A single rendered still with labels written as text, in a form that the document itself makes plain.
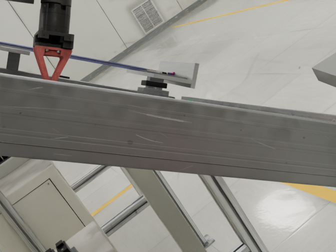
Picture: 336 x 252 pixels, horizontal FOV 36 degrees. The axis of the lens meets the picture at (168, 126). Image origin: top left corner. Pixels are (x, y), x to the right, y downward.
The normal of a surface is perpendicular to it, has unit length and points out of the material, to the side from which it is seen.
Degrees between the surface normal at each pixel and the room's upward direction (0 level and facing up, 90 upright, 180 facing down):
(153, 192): 90
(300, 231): 0
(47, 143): 90
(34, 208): 90
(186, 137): 90
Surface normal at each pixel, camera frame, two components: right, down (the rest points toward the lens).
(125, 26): 0.33, 0.10
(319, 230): -0.52, -0.81
